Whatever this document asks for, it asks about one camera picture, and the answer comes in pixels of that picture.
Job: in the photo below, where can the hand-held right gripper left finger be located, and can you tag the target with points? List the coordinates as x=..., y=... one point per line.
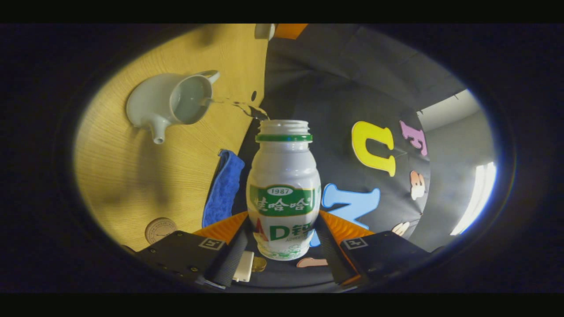
x=233, y=259

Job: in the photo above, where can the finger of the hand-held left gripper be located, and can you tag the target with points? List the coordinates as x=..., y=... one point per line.
x=288, y=30

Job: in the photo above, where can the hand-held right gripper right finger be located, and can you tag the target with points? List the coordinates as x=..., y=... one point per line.
x=328, y=255

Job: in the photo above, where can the round wooden coaster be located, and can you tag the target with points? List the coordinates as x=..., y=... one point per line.
x=158, y=229

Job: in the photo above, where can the white water bottle green label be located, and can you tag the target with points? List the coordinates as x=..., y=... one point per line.
x=284, y=167

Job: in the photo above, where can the white teacup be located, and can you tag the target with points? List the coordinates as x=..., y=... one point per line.
x=150, y=101

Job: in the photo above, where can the white toaster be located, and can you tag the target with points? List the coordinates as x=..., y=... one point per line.
x=244, y=266

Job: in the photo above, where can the brown toast slice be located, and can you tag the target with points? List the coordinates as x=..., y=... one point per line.
x=260, y=264

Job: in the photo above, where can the blue towel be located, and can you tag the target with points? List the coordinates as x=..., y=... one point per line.
x=224, y=185

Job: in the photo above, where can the ceiling light panel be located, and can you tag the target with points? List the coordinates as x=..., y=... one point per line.
x=478, y=193

